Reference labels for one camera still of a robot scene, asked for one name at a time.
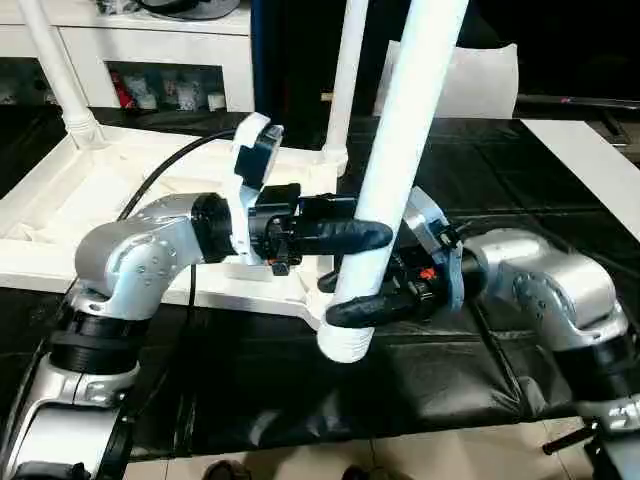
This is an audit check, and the black metal stand leg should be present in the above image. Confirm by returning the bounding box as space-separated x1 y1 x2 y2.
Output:
540 422 605 459

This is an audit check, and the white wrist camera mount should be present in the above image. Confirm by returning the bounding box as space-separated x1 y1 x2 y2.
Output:
228 110 287 269
404 184 465 313

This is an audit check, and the black work mat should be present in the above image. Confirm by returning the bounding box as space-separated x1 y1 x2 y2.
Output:
0 104 640 463

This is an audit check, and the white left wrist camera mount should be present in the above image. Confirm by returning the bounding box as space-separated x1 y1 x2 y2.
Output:
228 110 287 269

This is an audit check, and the white cabinet with glass doors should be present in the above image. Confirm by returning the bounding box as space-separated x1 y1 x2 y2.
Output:
0 0 257 115

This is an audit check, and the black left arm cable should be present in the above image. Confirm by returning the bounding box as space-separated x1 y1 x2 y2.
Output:
112 126 243 441

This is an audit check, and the white cushion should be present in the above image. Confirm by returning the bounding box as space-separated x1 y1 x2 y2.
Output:
374 40 522 121

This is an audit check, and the red bottle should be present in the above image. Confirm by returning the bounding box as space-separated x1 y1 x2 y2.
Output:
110 70 135 111

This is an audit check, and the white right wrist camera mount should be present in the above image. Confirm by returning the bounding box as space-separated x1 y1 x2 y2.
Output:
404 184 465 313

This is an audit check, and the white flat board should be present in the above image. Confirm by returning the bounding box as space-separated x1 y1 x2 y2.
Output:
520 118 640 243

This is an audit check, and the white plastic table top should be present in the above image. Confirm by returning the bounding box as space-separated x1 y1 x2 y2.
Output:
0 120 351 333

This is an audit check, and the black robot foot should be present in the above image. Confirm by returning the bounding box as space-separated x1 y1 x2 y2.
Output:
202 458 253 480
340 462 393 480

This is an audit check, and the black right robot foot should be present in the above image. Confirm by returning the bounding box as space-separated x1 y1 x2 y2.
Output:
340 462 393 480

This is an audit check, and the grey clutter on cabinet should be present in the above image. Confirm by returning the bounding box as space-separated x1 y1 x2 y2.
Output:
94 0 249 23

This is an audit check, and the black left robot foot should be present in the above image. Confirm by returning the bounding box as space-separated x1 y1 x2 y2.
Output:
202 458 253 480

